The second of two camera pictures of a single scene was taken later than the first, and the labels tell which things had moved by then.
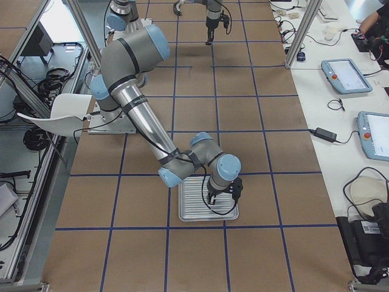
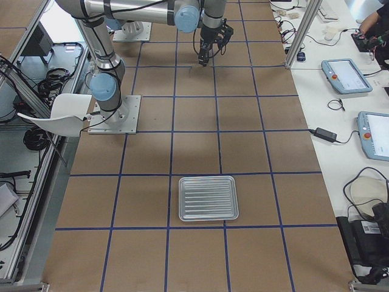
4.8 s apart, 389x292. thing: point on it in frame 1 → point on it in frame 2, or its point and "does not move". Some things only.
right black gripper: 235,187 → 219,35
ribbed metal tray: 193,205 does not move
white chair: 68,111 does not move
